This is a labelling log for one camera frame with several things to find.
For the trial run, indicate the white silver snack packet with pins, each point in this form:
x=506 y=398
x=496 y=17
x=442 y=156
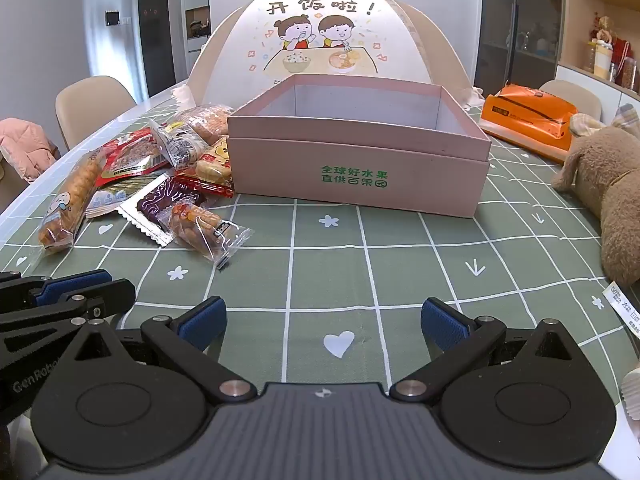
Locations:
x=182 y=147

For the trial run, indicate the pink cardboard box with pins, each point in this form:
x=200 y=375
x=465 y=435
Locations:
x=350 y=170

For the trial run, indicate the printed mesh food cover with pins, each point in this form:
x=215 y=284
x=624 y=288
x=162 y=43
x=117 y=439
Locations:
x=320 y=45

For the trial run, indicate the white cabinet with niche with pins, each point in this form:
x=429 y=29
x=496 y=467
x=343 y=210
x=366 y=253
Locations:
x=197 y=25

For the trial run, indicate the pink jacket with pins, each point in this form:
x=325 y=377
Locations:
x=25 y=145

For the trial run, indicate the glass door cabinet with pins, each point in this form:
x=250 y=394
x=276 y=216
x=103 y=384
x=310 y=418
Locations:
x=520 y=20

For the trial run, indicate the pink plush toy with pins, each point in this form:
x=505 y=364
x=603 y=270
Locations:
x=632 y=395

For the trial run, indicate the dark door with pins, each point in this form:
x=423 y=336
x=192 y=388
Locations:
x=156 y=30

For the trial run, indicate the white plush toy label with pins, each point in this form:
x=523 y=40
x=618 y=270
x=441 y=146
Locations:
x=622 y=310

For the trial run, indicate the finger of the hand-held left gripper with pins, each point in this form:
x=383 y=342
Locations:
x=75 y=279
x=107 y=295

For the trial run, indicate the small doll figurine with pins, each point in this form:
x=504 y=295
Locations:
x=602 y=27

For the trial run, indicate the yellow bottle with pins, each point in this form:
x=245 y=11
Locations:
x=603 y=62

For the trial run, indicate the blue snack packet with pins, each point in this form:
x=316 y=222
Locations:
x=107 y=200

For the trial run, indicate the red bag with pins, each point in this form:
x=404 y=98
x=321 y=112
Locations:
x=622 y=49

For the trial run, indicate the green checked tablecloth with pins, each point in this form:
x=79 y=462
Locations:
x=350 y=260

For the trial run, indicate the wall switch panel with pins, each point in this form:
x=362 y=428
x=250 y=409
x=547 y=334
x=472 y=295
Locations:
x=112 y=18

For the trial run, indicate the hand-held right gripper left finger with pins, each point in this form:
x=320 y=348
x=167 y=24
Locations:
x=202 y=322

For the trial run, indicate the red cartoon snack packet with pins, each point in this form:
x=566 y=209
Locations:
x=215 y=162

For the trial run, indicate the glass jar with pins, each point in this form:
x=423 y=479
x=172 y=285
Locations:
x=627 y=74

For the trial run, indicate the long bread stick packet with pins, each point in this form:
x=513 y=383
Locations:
x=70 y=195

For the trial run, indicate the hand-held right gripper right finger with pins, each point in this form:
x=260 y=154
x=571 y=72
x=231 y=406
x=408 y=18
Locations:
x=442 y=322

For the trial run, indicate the beige chair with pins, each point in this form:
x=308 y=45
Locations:
x=570 y=92
x=90 y=105

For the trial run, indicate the brown plush dog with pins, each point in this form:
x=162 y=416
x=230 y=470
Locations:
x=615 y=195

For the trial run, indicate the orange tissue pack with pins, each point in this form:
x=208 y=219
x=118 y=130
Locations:
x=525 y=115

